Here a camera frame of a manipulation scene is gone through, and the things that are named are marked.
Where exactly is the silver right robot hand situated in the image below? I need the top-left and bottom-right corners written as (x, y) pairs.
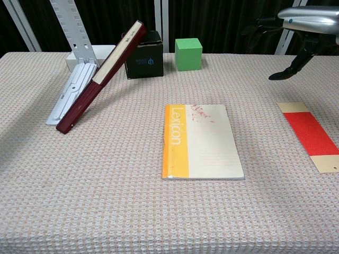
top-left (240, 6), bottom-right (339, 81)

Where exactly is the red and tan bookmark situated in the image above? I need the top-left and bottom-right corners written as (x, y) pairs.
top-left (277, 102), bottom-right (339, 174)

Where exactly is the yellow cream Lexicon notebook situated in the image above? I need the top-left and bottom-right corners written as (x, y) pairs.
top-left (161, 104), bottom-right (246, 182)

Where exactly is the maroon hardcover book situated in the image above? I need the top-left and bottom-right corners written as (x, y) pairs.
top-left (55, 20), bottom-right (147, 135)

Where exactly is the black pleated curtain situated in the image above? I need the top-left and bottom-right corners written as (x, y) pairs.
top-left (0, 0), bottom-right (339, 56)

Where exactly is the green cube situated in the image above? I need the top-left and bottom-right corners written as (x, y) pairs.
top-left (174, 38), bottom-right (203, 71)

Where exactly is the black cardboard box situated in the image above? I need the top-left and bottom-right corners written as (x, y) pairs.
top-left (121, 30), bottom-right (164, 79)

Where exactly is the white cardboard box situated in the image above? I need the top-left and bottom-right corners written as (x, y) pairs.
top-left (65, 44), bottom-right (117, 72)

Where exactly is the white plastic folding bookstand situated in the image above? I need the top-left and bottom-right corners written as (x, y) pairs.
top-left (46, 0), bottom-right (98, 126)

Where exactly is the beige waffle tablecloth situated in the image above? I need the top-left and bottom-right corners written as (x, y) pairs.
top-left (0, 51), bottom-right (339, 254)

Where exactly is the white frame post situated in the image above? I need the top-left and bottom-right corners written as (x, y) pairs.
top-left (274, 0), bottom-right (308, 56)
top-left (4, 0), bottom-right (42, 52)
top-left (154, 0), bottom-right (170, 53)

